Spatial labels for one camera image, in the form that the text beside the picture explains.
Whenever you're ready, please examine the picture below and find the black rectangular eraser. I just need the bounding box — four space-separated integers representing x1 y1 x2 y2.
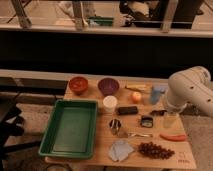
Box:
118 106 138 115

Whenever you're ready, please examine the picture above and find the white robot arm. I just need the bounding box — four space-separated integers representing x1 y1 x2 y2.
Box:
162 66 213 128

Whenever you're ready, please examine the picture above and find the green plastic tray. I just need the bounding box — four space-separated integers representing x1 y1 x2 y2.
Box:
39 100 98 159

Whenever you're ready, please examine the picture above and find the black marker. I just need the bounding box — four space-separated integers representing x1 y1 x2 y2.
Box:
150 110 166 116

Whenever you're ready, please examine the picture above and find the black tape measure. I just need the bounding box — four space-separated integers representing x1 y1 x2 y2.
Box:
140 116 153 128

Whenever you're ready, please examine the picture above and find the wooden board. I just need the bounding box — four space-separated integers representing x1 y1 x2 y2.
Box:
45 79 197 170

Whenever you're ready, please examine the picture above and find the dark grape bunch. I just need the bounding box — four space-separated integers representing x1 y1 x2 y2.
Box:
139 142 175 159

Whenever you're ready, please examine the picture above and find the peach apple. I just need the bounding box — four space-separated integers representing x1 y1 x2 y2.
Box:
131 92 142 103

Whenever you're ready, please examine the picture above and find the metal spoon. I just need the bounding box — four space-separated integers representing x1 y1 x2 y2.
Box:
127 133 153 137

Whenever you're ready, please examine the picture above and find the metal cup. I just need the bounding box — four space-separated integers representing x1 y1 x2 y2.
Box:
109 119 121 135

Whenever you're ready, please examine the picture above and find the light blue cloth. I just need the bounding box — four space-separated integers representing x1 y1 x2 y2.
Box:
108 139 134 162

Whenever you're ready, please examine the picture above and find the white cup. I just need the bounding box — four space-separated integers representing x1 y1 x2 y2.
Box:
103 96 118 113

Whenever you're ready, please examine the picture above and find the purple bowl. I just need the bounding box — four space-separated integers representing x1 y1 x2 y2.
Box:
98 78 120 96

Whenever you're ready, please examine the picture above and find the red bowl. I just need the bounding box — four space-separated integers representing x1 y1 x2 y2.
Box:
68 76 88 95

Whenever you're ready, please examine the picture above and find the black office chair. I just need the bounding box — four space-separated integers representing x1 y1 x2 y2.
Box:
0 98 41 171

